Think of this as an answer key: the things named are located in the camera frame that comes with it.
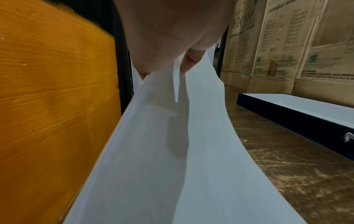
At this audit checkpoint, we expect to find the white paper sheet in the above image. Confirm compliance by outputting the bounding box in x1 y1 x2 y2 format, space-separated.
62 40 308 224

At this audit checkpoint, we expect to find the dark blue box lid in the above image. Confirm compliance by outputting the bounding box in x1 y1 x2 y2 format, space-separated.
236 93 354 161

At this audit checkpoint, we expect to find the person's left hand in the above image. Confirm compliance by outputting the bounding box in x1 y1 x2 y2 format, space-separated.
113 0 238 80

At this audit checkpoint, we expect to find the brown printed cardboard box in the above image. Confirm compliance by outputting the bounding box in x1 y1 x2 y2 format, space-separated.
220 0 269 86
247 0 326 95
292 0 354 108

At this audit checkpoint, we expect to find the orange wooden board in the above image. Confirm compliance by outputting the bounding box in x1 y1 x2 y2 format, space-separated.
0 0 122 224

